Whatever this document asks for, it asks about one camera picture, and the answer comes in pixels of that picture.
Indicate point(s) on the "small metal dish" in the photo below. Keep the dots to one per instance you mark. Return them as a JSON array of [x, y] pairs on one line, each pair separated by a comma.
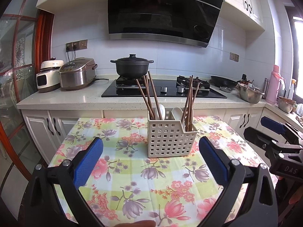
[[225, 89]]

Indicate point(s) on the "wooden glass door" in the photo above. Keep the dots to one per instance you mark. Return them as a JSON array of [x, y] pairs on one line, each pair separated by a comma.
[[40, 40]]

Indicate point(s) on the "white spoon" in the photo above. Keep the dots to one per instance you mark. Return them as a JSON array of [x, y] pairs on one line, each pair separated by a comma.
[[161, 110], [176, 112]]

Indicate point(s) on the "spray bottle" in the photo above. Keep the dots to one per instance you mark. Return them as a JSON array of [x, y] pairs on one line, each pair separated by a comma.
[[293, 88]]

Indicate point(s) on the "brass wall socket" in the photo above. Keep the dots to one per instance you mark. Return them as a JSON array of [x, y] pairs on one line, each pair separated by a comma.
[[69, 46], [234, 56], [76, 45], [83, 44]]

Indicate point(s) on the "white base cabinet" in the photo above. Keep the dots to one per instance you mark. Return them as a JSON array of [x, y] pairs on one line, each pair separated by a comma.
[[267, 113], [35, 127]]

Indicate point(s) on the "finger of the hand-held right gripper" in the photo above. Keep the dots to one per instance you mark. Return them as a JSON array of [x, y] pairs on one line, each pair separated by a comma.
[[258, 138], [272, 125]]

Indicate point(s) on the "person's left hand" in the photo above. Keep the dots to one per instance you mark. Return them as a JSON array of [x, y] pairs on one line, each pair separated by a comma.
[[135, 224]]

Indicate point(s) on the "black glass gas stove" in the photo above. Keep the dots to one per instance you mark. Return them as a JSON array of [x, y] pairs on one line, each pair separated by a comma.
[[170, 92]]

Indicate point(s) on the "white electric cooker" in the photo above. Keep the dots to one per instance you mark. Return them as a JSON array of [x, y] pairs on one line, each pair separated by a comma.
[[48, 78]]

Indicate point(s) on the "floral tablecloth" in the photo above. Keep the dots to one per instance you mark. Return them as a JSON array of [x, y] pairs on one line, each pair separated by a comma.
[[132, 170]]

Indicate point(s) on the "steel bottle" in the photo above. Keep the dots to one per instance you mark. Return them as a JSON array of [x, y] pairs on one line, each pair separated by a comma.
[[266, 87]]

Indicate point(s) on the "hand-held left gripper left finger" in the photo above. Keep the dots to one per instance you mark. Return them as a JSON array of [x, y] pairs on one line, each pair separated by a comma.
[[88, 160]]

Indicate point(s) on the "white plastic utensil holder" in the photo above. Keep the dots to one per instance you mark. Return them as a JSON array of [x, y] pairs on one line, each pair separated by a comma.
[[165, 137]]

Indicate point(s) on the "silver rice cooker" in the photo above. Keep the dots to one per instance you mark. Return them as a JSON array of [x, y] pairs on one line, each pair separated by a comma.
[[77, 75]]

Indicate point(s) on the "black wok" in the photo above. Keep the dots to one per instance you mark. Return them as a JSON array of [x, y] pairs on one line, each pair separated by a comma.
[[223, 81]]

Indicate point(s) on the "brown window frame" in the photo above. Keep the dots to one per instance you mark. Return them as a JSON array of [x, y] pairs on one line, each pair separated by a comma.
[[291, 40]]

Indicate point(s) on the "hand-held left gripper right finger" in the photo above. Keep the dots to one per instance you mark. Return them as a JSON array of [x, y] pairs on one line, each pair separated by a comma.
[[213, 162]]

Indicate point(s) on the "small steel bowl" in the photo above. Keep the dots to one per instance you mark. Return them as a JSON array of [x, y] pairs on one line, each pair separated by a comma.
[[286, 105]]

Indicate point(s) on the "person's right hand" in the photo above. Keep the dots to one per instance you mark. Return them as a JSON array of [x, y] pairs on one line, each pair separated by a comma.
[[290, 194]]

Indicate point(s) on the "black range hood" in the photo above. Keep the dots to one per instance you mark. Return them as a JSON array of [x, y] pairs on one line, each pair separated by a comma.
[[163, 11]]

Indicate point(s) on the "large steel bowl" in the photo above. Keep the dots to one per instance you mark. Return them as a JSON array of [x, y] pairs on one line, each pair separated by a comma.
[[251, 95]]

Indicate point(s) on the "pink thermos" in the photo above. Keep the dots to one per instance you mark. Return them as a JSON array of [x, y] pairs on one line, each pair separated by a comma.
[[273, 87]]

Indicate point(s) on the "black lidded pot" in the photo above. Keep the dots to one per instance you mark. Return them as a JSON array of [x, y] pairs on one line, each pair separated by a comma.
[[131, 67]]

